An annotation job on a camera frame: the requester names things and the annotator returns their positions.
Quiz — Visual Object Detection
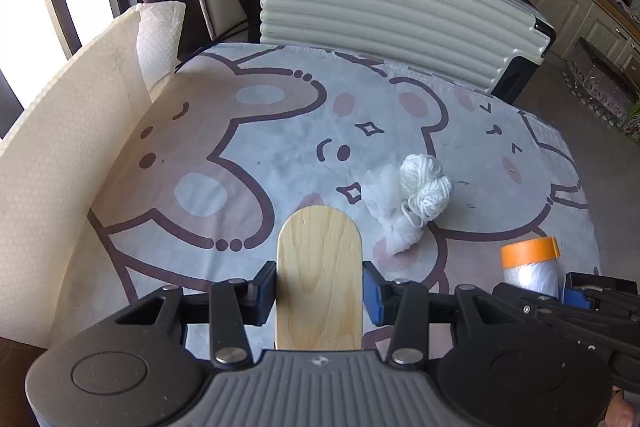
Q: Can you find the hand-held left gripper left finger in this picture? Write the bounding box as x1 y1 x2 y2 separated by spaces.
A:
115 261 278 370

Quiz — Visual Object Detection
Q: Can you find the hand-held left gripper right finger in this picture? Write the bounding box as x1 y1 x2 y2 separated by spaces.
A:
362 261 531 368

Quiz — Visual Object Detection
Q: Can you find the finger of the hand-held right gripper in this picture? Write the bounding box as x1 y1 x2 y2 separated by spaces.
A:
492 283 640 390
566 287 608 313

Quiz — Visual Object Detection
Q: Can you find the wooden block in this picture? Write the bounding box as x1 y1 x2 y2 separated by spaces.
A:
275 207 363 352

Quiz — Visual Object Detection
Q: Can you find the plastic bag roll orange band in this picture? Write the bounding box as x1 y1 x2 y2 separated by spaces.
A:
501 236 562 300

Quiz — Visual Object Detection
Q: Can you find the white mesh bag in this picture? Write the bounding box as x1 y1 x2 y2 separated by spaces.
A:
361 164 427 256

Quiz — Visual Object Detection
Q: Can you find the white yarn ball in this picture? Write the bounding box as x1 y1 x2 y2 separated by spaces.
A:
399 153 455 228

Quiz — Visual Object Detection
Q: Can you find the person's right hand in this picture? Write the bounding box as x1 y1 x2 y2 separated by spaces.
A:
606 386 640 427

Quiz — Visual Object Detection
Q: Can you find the bear print blanket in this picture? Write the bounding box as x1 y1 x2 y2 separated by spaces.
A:
50 41 601 358

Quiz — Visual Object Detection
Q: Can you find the pack of water bottles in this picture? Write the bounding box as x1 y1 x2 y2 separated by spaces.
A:
562 38 640 128

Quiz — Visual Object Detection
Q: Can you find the white ribbed suitcase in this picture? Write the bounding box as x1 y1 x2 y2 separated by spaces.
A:
222 0 557 100

